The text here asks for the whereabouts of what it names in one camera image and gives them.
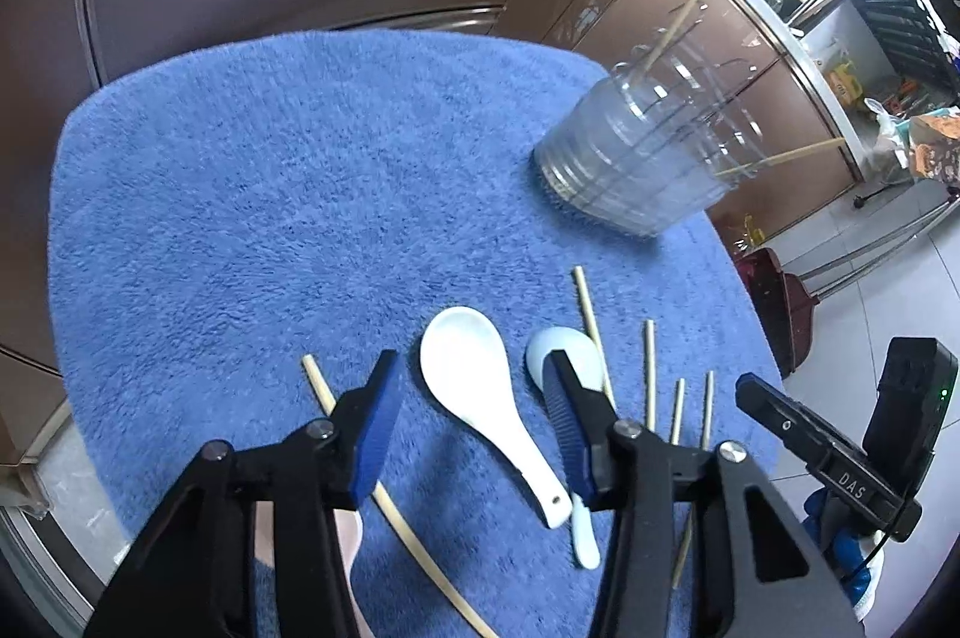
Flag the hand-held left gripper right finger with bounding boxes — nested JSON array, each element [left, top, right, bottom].
[[541, 351, 865, 638]]

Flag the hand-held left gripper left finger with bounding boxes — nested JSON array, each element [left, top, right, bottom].
[[82, 349, 402, 638]]

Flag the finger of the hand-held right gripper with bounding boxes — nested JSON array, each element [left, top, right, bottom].
[[735, 374, 835, 478]]

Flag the light blue ceramic spoon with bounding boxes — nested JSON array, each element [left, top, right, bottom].
[[525, 327, 605, 570]]

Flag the pink ceramic spoon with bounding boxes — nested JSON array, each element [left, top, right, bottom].
[[251, 503, 376, 638]]

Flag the white ceramic spoon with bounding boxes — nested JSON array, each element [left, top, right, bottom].
[[420, 306, 572, 529]]

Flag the clear plastic utensil holder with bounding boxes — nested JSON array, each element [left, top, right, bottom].
[[531, 54, 766, 238]]

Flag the maroon dustpan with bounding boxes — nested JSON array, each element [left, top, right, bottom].
[[731, 246, 822, 378]]

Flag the blue and white shoe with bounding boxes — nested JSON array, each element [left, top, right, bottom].
[[806, 492, 886, 609]]

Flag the printed cardboard box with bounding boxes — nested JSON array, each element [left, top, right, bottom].
[[904, 109, 960, 181]]

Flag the blue fluffy towel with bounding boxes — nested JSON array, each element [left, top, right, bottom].
[[46, 32, 785, 638]]

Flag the white plastic bag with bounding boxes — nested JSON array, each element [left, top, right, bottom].
[[862, 98, 912, 159]]

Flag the white kitchen countertop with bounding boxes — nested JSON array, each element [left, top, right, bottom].
[[611, 0, 871, 174]]

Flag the black storage rack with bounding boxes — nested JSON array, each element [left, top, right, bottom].
[[851, 0, 960, 106]]

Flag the metal frame legs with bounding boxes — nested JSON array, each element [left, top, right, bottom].
[[799, 199, 953, 301]]

